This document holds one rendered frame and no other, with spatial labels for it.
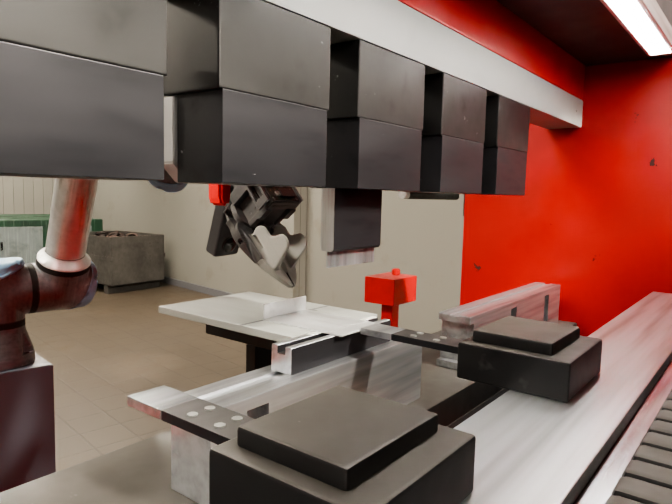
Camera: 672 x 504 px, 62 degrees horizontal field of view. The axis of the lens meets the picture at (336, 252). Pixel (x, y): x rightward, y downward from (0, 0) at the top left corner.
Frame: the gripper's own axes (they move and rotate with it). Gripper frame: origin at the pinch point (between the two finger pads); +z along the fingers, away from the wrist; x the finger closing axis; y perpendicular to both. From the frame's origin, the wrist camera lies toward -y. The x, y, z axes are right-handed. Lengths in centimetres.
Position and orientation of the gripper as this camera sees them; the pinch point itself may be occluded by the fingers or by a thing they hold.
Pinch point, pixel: (285, 281)
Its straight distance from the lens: 77.9
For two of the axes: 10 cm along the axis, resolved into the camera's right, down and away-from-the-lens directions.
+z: 4.9, 8.1, -3.2
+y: 6.2, -5.8, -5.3
